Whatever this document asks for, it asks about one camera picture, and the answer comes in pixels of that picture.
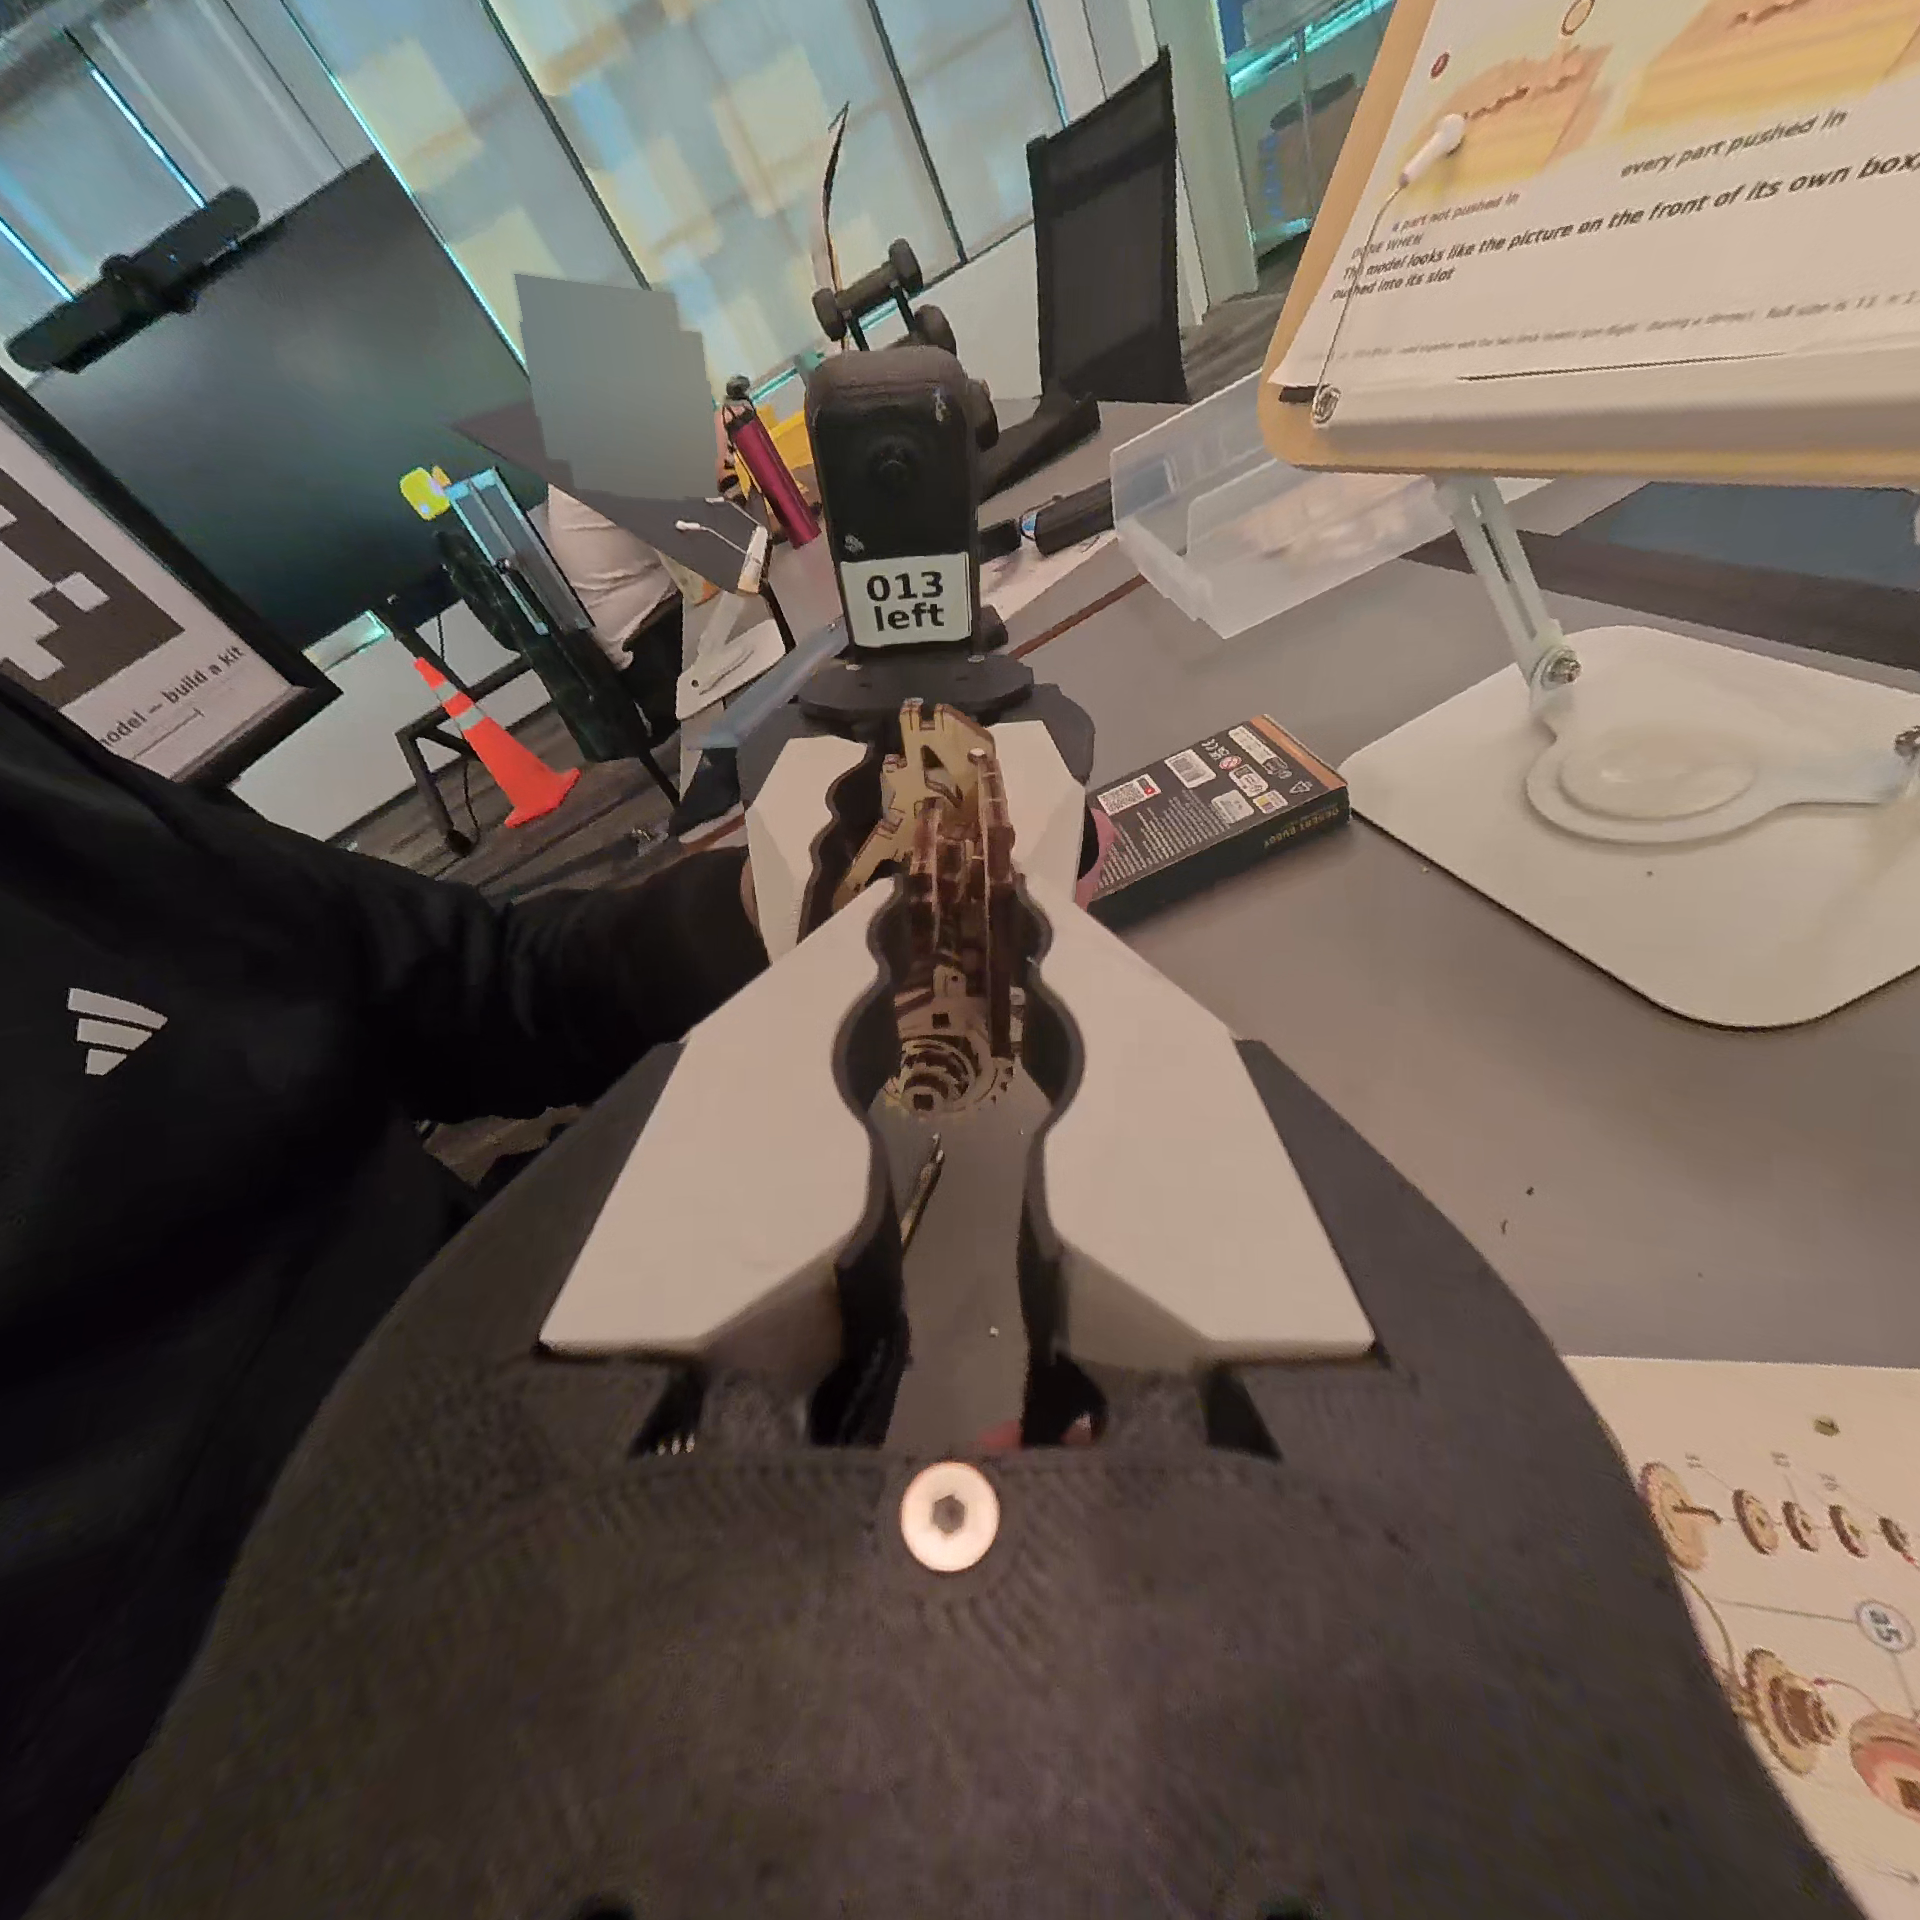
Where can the black mesh chair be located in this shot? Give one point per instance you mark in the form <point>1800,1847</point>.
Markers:
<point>1109,256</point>

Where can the black rectangular case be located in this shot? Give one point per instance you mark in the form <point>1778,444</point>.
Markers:
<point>1072,521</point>

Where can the striped orange traffic cone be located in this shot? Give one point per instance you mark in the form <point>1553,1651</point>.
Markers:
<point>501,756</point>

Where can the brown wooden model assembly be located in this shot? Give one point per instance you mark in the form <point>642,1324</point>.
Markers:
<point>957,882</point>

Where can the black video bar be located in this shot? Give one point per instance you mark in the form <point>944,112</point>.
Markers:
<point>134,274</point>

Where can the framed black-white marker sign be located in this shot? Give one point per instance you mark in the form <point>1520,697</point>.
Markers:
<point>120,630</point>

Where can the clear plastic container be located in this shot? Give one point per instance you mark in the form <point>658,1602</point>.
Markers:
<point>1247,527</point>

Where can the maroon water bottle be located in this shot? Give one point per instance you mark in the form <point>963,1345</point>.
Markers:
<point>771,466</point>

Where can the wooden book stand white base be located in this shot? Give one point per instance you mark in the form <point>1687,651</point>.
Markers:
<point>1723,841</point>

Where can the person's left forearm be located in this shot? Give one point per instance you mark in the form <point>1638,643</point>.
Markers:
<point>600,960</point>

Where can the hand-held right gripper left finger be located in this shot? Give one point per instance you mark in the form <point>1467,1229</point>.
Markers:
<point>702,1199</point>

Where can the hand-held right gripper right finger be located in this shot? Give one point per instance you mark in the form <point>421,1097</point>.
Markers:
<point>1200,1199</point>

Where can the white printed instruction page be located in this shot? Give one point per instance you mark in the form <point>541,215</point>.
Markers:
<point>1650,181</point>

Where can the black dumbbell rack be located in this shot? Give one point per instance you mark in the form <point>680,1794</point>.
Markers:
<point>896,296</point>

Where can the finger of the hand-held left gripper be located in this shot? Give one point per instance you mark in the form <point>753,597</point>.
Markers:
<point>784,841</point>
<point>1050,807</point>

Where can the person's left hand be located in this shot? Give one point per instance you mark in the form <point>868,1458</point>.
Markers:
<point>753,896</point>

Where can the person's black clothing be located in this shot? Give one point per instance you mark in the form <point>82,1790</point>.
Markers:
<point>182,1275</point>

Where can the dark model kit box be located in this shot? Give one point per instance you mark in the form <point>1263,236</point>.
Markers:
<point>1212,817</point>

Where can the open instruction booklet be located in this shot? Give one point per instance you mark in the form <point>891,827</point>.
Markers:
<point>1772,1578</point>

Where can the large black display screen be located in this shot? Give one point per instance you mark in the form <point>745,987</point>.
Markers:
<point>300,422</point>

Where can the pointed dark wooden stick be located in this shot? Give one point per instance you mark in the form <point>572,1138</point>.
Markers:
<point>917,1190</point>

